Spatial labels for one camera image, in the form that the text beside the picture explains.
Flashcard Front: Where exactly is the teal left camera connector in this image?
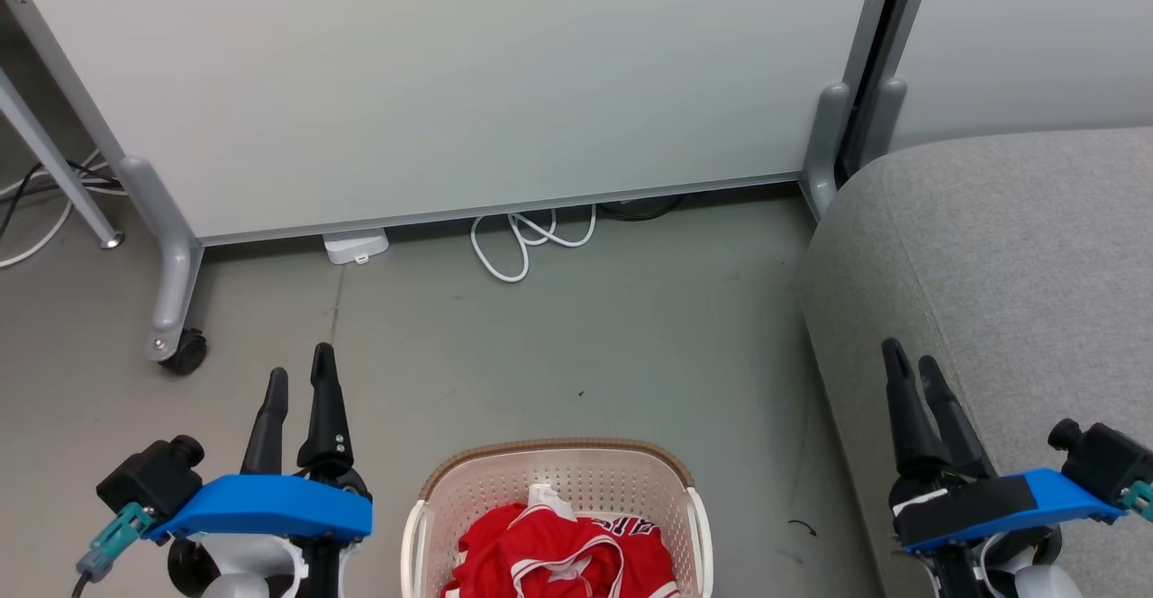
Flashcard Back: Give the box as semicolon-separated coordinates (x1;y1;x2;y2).
76;502;156;583

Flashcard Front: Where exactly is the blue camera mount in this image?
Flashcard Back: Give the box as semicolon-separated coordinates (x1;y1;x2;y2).
144;475;374;545
892;468;1127;552

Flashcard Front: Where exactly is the wide white partition panel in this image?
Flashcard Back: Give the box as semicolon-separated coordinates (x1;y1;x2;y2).
0;0;904;363

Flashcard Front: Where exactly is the narrow white partition panel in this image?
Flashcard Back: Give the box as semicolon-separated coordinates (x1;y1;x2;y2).
854;0;1153;177

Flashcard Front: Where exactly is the red and white garment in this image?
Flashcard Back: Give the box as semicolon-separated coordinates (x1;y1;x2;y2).
440;484;680;598

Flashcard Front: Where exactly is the beige plastic laundry basket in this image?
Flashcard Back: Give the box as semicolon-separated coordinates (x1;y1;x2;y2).
401;438;714;598

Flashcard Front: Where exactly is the grey fabric sofa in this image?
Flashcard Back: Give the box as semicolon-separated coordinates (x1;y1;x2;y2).
798;126;1153;598

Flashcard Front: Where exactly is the blue left camera mount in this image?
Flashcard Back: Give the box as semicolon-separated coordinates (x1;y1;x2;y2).
144;475;374;545

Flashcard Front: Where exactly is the black caster wheel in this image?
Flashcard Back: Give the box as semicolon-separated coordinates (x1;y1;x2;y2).
159;328;209;376

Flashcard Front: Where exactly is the grey metal table leg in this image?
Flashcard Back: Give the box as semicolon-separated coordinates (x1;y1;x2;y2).
0;67;126;250

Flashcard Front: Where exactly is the long white floor cable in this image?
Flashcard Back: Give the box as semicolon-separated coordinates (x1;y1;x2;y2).
0;149;129;271

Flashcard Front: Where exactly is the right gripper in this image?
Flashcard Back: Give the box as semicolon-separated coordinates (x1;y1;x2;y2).
881;338;1065;598

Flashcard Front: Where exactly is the white power adapter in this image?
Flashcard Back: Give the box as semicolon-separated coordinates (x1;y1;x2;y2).
322;227;391;267

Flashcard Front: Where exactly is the coiled white cable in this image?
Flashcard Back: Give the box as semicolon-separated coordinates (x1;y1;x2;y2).
469;204;599;285

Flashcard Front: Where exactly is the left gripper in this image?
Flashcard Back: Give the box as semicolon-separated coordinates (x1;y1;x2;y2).
168;342;372;598

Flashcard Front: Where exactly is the thin black floor cable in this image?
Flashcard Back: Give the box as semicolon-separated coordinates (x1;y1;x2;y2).
0;163;123;240

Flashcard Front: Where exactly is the blue right camera mount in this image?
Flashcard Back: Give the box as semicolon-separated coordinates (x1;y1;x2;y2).
892;468;1127;552

